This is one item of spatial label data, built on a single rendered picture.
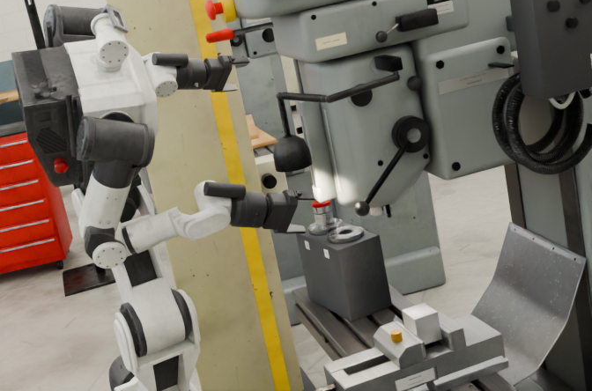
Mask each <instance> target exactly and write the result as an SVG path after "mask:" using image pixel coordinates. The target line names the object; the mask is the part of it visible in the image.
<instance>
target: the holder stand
mask: <svg viewBox="0 0 592 391"><path fill-rule="evenodd" d="M334 222H335V224H333V225H332V226H329V227H325V228H318V227H316V223H315V222H314V223H313V224H311V225H310V226H309V227H308V228H307V229H306V232H305V233H296V237H297V241H298V246H299V250H300V258H301V262H302V267H303V271H304V275H305V279H306V284H307V292H308V297H309V298H310V299H311V300H313V301H314V302H316V303H318V304H319V305H321V306H324V307H326V308H328V309H329V310H330V311H332V312H334V313H336V314H338V315H340V316H342V317H344V318H345V319H346V320H348V321H356V320H358V319H360V318H363V317H365V316H368V315H369V314H373V313H375V312H378V311H380V310H382V309H384V308H386V307H389V306H392V302H391V297H390V292H389V283H388V278H387V273H386V268H385V263H384V258H383V253H382V249H381V240H380V235H379V234H376V233H373V232H369V231H367V230H364V229H363V228H362V227H361V226H356V225H350V224H347V223H345V222H343V221H342V220H341V219H337V218H334Z"/></svg>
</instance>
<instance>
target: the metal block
mask: <svg viewBox="0 0 592 391"><path fill-rule="evenodd" d="M402 314H403V323H404V326H405V327H406V328H407V329H408V330H409V331H411V332H412V333H413V334H414V335H416V336H417V337H419V338H420V339H421V340H423V341H424V342H425V345H426V344H429V343H433V342H436V341H438V340H440V339H442V336H441V331H440V322H439V316H438V312H437V311H435V310H434V309H432V308H431V307H430V306H429V305H427V304H426V303H422V304H419V305H416V306H412V307H409V308H406V309H404V310H402Z"/></svg>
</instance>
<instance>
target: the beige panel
mask: <svg viewBox="0 0 592 391"><path fill-rule="evenodd" d="M206 1H207V0H106V4H111V5H113V6H114V7H116V8H118V9H121V11H122V15H123V17H124V20H125V23H126V25H127V27H128V29H129V31H128V32H127V33H124V32H122V33H123V34H124V36H125V39H126V41H127V42H128V43H129V44H130V45H131V46H132V47H133V48H134V49H135V50H136V51H137V52H138V53H139V54H140V55H141V57H143V56H145V55H149V54H150V53H154V52H160V53H176V54H187V55H188V57H189V58H200V59H202V60H203V61H204V59H205V58H218V56H219V55H233V52H232V49H231V44H230V40H228V41H219V42H213V43H208V42H207V41H206V39H205V36H206V34H207V33H214V32H217V31H220V30H224V29H227V27H226V23H225V22H224V21H223V19H222V18H221V15H220V14H218V15H216V20H210V19H209V18H208V16H207V14H206V10H205V4H206ZM212 2H213V3H217V2H218V0H212ZM226 84H234V85H236V86H237V88H238V90H237V91H232V92H211V90H203V89H200V90H191V91H189V90H177V91H176V92H175V93H174V94H172V95H171V96H168V97H165V98H161V97H159V96H157V95H156V97H157V101H158V123H159V133H158V134H157V135H156V136H155V145H154V152H153V155H152V160H151V163H150V164H149V165H148V166H147V167H146V169H147V173H148V176H149V180H150V183H151V187H152V194H153V198H154V202H155V205H156V209H157V212H158V214H160V213H161V212H164V211H166V210H170V209H172V208H174V207H178V209H180V213H183V214H187V215H190V216H191V215H193V214H196V213H197V212H199V209H198V205H197V202H196V198H195V195H194V191H195V188H196V186H197V185H198V184H199V183H201V182H203V181H215V182H223V183H234V184H244V185H245V186H246V191H255V192H262V189H261V184H260V181H259V176H258V172H257V167H256V163H255V155H254V152H253V147H252V143H251V139H250V135H249V130H248V123H247V118H246V115H245V110H244V106H243V102H242V97H241V90H240V86H239V81H238V78H237V73H236V69H235V65H232V70H231V73H230V75H229V77H228V79H227V81H226ZM165 245H166V251H167V255H168V259H169V262H170V266H171V270H172V273H173V278H174V284H175V288H176V290H183V291H185V292H186V294H187V295H189V297H190V298H191V300H192V301H193V304H194V306H195V309H196V315H197V321H198V327H199V332H200V338H201V341H200V353H199V356H198V359H197V361H196V366H195V368H196V374H197V378H198V381H199V385H200V388H201V391H315V390H316V387H315V385H314V384H313V383H312V381H311V380H310V379H309V378H308V376H307V375H306V373H305V372H304V371H303V369H302V368H301V366H299V361H298V358H297V353H296V349H295V345H294V341H293V336H292V329H291V324H290V321H289V316H288V312H287V308H286V303H285V296H284V292H283V287H282V284H281V279H280V275H279V270H278V263H277V258H276V255H275V250H274V246H273V242H272V238H271V233H270V229H263V228H262V227H260V228H250V227H236V226H231V225H230V224H229V225H228V226H227V227H226V228H225V229H223V230H221V231H218V232H215V233H213V234H210V235H208V236H205V237H203V238H201V239H198V240H194V241H193V240H189V239H187V238H184V237H182V236H180V235H178V236H176V237H173V238H172V239H169V240H165Z"/></svg>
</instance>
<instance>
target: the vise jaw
mask: <svg viewBox="0 0 592 391"><path fill-rule="evenodd" d="M395 329H400V330H401V331H402V336H403V340H402V341H401V342H399V343H393V342H392V340H391V335H390V332H391V331H392V330H395ZM374 346H375V347H376V348H377V349H378V350H379V351H381V352H382V353H383V354H384V355H385V356H386V357H387V358H389V359H390V360H391V361H392V362H393V363H394V364H395V365H397V366H398V367H399V368H400V369H401V368H404V367H406V366H409V365H413V364H416V363H418V362H421V361H423V360H424V358H426V347H425V342H424V341H423V340H421V339H420V338H419V337H417V336H416V335H414V334H413V333H412V332H411V331H409V330H408V329H407V328H406V327H405V326H404V325H402V324H401V323H400V322H398V321H395V322H391V323H389V324H386V325H383V326H380V327H379V329H378V330H377V331H376V333H375V334H374Z"/></svg>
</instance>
